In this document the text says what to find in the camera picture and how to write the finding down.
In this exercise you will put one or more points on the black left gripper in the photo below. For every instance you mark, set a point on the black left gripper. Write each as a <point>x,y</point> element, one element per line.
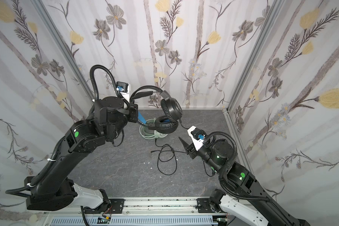
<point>133,115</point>

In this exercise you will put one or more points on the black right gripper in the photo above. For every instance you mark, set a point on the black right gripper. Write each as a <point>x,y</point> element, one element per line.
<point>191,150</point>

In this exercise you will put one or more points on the black and blue headphones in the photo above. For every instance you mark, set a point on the black and blue headphones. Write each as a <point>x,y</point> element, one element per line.
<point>167,123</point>

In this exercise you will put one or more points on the mint green over-ear headphones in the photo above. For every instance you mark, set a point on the mint green over-ear headphones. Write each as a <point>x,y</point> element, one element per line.
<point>150,134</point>

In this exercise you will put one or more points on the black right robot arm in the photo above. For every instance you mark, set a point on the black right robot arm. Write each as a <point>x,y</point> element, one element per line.
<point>241,194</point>

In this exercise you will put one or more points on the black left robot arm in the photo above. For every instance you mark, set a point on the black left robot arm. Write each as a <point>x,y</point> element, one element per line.
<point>51,189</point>

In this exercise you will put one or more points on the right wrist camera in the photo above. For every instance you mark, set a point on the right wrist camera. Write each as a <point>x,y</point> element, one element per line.
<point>197,136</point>

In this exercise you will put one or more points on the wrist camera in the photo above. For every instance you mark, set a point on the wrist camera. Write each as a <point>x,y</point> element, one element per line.
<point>197,136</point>
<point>124,89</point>

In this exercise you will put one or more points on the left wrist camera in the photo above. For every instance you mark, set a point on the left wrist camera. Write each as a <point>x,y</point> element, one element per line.
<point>124,89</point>

